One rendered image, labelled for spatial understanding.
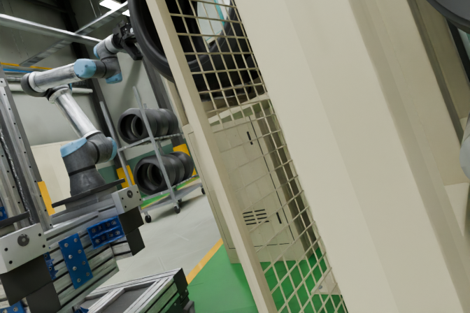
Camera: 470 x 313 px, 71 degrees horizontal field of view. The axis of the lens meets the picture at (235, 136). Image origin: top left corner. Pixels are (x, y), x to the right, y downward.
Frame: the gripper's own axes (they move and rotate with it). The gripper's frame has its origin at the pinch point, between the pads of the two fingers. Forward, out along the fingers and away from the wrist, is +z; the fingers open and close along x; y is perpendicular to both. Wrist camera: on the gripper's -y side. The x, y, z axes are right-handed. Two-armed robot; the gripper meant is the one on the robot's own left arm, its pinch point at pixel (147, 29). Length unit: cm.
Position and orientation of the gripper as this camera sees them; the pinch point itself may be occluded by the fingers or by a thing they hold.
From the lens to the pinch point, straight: 142.6
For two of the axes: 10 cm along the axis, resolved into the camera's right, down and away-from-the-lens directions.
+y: -2.5, -9.7, -0.6
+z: 7.7, -1.6, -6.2
